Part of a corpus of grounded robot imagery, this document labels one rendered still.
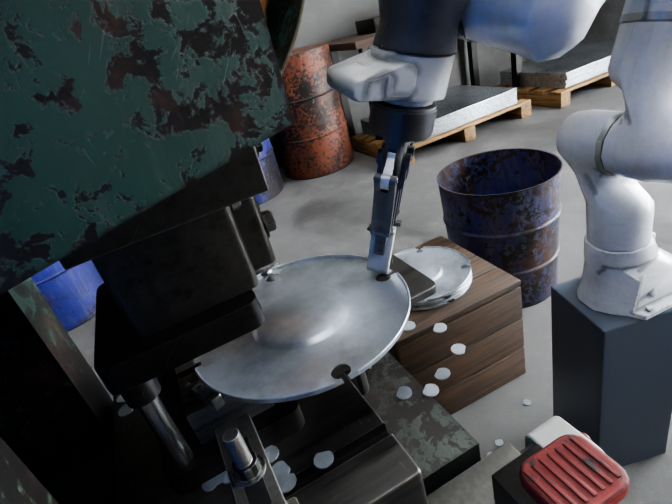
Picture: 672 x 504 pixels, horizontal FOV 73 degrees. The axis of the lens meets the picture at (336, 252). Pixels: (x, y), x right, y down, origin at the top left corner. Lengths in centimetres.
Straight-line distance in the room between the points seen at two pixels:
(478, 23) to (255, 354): 44
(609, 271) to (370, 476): 69
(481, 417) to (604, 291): 58
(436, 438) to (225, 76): 47
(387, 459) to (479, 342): 88
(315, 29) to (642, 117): 343
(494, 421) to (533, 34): 114
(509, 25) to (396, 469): 45
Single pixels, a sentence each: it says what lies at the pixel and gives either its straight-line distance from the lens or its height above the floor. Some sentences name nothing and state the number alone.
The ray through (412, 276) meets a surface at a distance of 63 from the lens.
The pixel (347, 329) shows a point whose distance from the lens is 56.
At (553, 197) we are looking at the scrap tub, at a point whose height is 40.
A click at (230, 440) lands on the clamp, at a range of 46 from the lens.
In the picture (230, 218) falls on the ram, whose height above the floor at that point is 97.
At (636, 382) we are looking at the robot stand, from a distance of 120.
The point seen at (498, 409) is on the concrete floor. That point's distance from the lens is 148.
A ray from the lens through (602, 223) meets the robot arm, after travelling 100.
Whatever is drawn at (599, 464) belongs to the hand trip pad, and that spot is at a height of 76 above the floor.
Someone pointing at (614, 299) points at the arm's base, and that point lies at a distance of 107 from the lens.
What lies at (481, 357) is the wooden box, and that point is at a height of 16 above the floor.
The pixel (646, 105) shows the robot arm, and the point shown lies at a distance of 91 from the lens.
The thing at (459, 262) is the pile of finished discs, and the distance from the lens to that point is 140.
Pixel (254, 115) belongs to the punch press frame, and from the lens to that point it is 31.
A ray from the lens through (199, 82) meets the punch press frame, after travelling 30.
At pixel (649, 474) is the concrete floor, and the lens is 141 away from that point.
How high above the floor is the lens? 112
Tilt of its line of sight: 28 degrees down
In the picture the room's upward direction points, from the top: 15 degrees counter-clockwise
